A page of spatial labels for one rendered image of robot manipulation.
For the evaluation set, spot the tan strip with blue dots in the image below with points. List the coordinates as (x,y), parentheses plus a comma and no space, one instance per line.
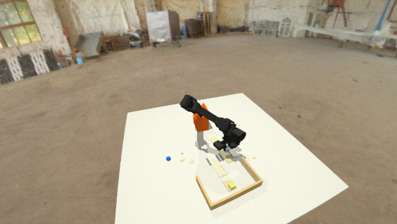
(214,162)

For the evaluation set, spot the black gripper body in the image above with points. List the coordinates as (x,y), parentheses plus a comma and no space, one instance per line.
(219,145)

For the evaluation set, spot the pale yellow strip with green lines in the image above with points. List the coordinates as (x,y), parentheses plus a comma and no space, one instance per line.
(226,156)

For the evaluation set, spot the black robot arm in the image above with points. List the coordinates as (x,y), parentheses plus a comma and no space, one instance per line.
(225,125)

